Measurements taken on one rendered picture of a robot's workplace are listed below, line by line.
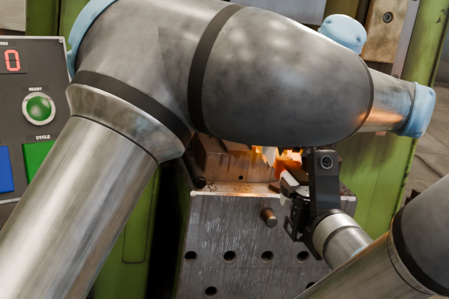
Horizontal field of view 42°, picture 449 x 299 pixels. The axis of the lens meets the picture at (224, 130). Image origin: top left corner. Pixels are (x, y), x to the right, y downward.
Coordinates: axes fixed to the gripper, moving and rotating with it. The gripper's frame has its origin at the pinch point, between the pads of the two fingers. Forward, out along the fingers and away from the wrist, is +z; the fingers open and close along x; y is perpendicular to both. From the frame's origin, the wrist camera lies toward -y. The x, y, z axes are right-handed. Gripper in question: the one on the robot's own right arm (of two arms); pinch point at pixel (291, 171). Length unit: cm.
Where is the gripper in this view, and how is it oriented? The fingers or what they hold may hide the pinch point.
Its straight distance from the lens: 109.8
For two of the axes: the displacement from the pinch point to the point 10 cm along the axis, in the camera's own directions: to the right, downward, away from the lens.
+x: 9.6, 0.5, 2.8
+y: -1.4, 9.4, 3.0
